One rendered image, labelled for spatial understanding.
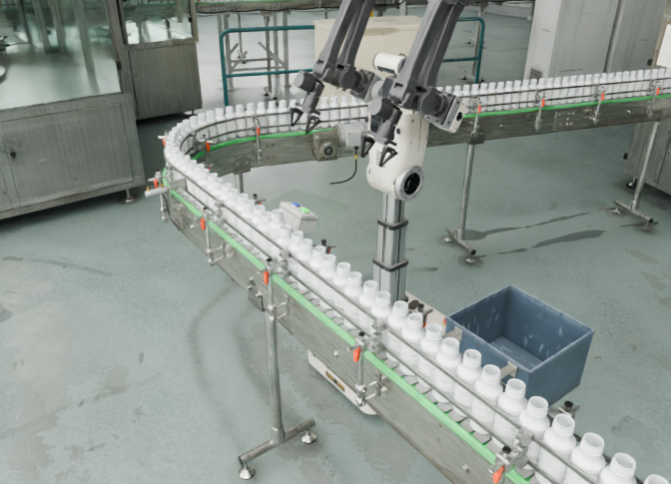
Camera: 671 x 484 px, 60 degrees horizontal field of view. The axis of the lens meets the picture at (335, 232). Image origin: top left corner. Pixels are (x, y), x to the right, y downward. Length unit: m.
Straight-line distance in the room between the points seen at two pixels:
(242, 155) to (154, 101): 3.75
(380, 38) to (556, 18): 2.41
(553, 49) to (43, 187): 5.57
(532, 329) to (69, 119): 3.60
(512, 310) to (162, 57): 5.44
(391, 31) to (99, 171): 2.95
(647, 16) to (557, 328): 6.58
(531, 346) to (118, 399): 1.94
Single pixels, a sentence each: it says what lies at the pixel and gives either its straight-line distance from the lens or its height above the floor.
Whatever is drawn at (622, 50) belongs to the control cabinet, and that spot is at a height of 0.69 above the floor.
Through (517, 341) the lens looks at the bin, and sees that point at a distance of 2.11.
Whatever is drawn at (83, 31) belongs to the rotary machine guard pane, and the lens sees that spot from 4.59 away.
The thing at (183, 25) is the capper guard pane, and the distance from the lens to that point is 6.90.
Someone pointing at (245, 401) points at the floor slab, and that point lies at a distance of 2.90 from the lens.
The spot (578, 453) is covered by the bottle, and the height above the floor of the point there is 1.13.
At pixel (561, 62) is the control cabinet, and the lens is 7.57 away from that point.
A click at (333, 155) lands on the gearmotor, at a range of 3.22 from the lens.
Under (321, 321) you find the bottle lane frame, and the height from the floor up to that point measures 0.98.
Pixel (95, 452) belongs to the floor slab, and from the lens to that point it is 2.85.
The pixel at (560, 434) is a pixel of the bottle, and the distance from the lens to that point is 1.25.
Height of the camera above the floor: 2.01
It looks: 28 degrees down
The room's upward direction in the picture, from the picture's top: straight up
